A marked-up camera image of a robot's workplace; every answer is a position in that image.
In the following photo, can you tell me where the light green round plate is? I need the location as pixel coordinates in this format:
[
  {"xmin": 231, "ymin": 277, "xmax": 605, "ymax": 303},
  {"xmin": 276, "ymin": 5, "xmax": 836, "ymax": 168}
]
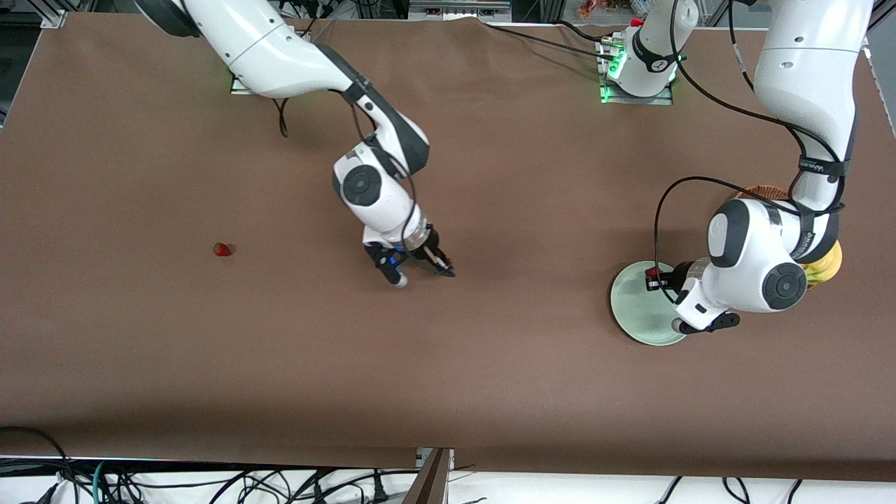
[{"xmin": 610, "ymin": 261, "xmax": 690, "ymax": 347}]

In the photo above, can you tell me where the large table cover sheet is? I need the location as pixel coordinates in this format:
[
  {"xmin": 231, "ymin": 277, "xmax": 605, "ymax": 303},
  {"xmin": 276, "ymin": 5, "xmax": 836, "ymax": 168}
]
[{"xmin": 0, "ymin": 13, "xmax": 896, "ymax": 484}]

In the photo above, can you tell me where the brown wicker basket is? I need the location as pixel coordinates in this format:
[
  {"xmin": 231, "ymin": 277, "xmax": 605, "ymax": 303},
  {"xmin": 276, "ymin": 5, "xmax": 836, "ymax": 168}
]
[{"xmin": 734, "ymin": 185, "xmax": 795, "ymax": 205}]

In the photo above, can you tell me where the yellow banana bunch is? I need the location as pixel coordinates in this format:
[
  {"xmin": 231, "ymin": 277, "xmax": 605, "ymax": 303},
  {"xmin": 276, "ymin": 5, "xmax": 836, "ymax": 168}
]
[{"xmin": 801, "ymin": 238, "xmax": 843, "ymax": 288}]

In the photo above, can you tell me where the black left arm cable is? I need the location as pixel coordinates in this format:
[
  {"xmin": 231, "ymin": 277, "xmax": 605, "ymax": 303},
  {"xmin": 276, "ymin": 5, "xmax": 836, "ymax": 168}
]
[{"xmin": 654, "ymin": 0, "xmax": 849, "ymax": 305}]

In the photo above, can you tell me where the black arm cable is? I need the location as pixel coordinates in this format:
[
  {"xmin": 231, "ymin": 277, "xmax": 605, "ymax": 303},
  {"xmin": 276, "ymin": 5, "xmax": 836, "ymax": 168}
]
[
  {"xmin": 273, "ymin": 97, "xmax": 421, "ymax": 256},
  {"xmin": 654, "ymin": 0, "xmax": 849, "ymax": 305}
]

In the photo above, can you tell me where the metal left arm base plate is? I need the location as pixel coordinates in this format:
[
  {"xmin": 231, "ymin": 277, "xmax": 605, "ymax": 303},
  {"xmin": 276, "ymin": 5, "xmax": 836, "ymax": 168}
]
[{"xmin": 598, "ymin": 38, "xmax": 674, "ymax": 106}]

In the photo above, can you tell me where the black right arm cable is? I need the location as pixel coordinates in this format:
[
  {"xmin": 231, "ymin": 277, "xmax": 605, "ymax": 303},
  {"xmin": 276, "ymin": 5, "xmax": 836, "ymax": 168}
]
[{"xmin": 273, "ymin": 97, "xmax": 421, "ymax": 256}]

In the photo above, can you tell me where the aluminium profile post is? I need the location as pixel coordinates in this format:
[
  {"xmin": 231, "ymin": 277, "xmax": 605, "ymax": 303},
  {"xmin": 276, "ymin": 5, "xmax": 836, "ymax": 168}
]
[{"xmin": 402, "ymin": 448, "xmax": 454, "ymax": 504}]

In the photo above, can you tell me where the black cable lying on cover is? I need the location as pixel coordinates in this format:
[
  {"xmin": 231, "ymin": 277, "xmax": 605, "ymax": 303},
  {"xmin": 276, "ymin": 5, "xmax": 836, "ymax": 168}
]
[{"xmin": 486, "ymin": 23, "xmax": 617, "ymax": 60}]

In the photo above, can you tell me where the aluminium frame rail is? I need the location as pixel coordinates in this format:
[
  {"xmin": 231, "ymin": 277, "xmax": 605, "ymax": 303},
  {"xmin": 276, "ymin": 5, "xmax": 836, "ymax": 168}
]
[{"xmin": 408, "ymin": 0, "xmax": 512, "ymax": 20}]

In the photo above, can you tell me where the black looped floor cable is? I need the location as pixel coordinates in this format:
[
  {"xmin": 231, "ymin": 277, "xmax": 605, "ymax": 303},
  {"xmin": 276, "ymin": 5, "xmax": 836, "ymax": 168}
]
[{"xmin": 0, "ymin": 427, "xmax": 79, "ymax": 504}]

